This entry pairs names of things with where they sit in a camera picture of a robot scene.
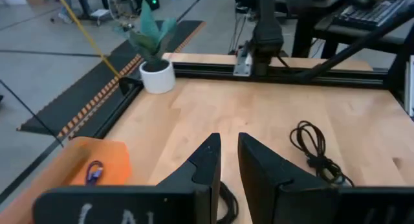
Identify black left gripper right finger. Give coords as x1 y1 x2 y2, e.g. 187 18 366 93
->
238 132 414 224

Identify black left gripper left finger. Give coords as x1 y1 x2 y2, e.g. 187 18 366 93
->
32 132 223 224

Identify black USB-C cable small coil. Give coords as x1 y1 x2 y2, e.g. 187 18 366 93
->
216 181 239 224

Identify black USB-C cable large loops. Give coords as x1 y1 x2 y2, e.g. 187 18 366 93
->
289 120 355 188

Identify purple braided USB-C cable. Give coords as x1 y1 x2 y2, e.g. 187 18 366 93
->
85 160 105 186

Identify orange plastic bin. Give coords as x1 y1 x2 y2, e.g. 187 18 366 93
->
0 136 133 224

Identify white plant pot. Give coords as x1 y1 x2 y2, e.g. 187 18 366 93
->
138 59 177 95

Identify black hazard striped floor mat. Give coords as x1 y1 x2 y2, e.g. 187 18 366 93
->
16 19 207 140

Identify green leafy plant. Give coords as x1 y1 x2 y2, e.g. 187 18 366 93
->
113 0 178 68

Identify computer desk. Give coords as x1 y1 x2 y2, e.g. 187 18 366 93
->
290 0 414 60

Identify black computer keyboard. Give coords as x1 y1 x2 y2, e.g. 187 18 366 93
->
332 0 408 30

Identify black aluminium table frame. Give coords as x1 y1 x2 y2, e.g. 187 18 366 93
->
93 10 414 140

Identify yellow hanging cable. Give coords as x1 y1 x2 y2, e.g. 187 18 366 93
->
54 0 122 78

